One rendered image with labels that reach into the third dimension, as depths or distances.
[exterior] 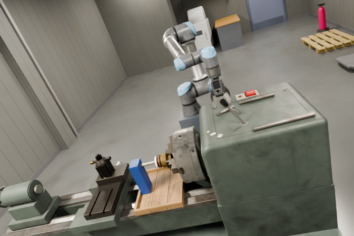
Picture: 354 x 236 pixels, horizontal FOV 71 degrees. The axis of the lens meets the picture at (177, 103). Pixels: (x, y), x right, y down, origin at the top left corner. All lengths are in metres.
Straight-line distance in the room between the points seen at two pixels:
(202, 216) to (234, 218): 0.19
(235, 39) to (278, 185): 6.40
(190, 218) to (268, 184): 0.52
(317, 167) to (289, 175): 0.14
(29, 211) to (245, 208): 1.41
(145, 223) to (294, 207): 0.86
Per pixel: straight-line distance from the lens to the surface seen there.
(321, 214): 1.64
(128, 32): 7.93
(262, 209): 1.52
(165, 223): 1.67
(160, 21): 7.60
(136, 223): 1.70
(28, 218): 2.11
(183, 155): 1.35
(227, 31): 7.49
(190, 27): 1.78
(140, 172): 1.57
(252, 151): 1.25
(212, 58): 1.36
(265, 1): 8.98
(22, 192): 1.99
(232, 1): 8.91
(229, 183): 1.36
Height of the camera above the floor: 1.94
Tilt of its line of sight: 23 degrees down
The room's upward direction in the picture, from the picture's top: 20 degrees counter-clockwise
